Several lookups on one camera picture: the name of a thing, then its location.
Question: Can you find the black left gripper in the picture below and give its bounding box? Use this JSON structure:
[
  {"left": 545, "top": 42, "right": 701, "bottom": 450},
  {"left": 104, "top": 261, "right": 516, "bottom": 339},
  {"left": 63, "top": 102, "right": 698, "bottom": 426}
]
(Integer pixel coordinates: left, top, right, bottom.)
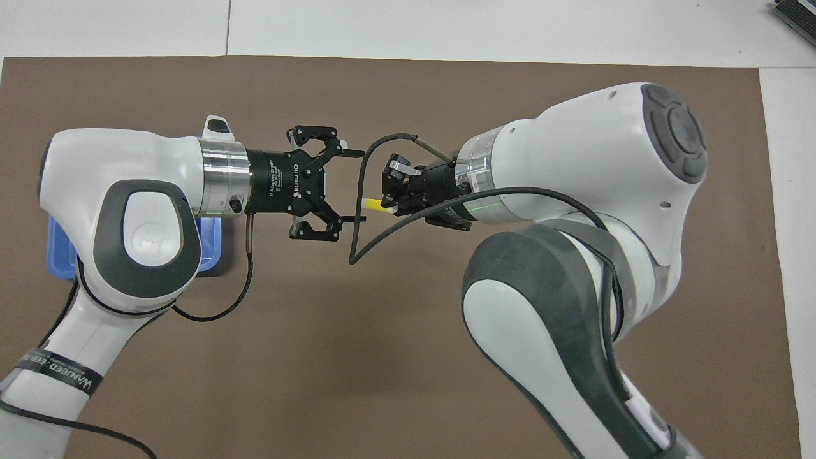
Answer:
[{"left": 247, "top": 124, "right": 367, "bottom": 242}]

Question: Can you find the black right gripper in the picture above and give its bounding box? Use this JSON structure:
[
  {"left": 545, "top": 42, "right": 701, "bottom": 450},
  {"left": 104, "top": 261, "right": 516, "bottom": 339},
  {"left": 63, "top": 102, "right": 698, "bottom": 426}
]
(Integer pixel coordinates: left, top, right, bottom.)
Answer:
[{"left": 382, "top": 153, "right": 476, "bottom": 231}]

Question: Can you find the blue plastic tray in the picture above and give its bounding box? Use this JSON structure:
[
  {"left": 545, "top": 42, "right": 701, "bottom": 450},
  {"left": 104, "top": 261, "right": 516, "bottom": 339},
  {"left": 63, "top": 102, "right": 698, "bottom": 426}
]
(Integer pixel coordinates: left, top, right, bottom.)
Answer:
[{"left": 48, "top": 215, "right": 222, "bottom": 281}]

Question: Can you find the brown table mat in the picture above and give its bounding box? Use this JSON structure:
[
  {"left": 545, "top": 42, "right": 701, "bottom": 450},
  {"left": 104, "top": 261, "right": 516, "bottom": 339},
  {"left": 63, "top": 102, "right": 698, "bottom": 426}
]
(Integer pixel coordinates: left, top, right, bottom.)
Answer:
[{"left": 0, "top": 56, "right": 804, "bottom": 459}]

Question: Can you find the dark ribbed box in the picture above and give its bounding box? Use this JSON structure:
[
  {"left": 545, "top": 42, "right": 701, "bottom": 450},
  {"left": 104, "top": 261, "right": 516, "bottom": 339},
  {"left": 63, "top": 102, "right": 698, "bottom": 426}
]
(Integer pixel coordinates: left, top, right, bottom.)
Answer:
[{"left": 771, "top": 0, "right": 816, "bottom": 47}]

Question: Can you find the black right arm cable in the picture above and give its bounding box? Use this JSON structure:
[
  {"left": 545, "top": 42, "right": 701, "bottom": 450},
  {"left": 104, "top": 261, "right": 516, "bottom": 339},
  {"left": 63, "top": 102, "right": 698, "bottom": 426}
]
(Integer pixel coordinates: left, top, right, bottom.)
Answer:
[{"left": 349, "top": 133, "right": 629, "bottom": 348}]

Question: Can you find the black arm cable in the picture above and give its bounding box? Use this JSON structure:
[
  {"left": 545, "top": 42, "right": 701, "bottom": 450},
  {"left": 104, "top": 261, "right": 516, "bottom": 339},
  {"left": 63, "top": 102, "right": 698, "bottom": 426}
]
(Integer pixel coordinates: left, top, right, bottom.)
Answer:
[
  {"left": 349, "top": 133, "right": 629, "bottom": 348},
  {"left": 0, "top": 214, "right": 254, "bottom": 459}
]

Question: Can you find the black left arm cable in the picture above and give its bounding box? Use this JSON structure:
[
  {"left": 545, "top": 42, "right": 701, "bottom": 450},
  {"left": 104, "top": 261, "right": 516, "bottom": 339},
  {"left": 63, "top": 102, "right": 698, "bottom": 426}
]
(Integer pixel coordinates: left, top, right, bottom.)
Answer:
[{"left": 0, "top": 214, "right": 254, "bottom": 459}]

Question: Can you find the grey right elbow strap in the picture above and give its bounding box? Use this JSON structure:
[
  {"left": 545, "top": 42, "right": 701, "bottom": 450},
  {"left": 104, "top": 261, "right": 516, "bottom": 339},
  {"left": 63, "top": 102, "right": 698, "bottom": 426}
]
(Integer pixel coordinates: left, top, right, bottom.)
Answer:
[{"left": 551, "top": 220, "right": 638, "bottom": 303}]

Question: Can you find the black left arm strap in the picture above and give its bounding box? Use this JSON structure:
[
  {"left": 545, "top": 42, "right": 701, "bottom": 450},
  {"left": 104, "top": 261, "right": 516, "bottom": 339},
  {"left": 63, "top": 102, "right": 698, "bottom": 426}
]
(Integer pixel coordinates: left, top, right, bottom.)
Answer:
[{"left": 14, "top": 349, "right": 104, "bottom": 396}]

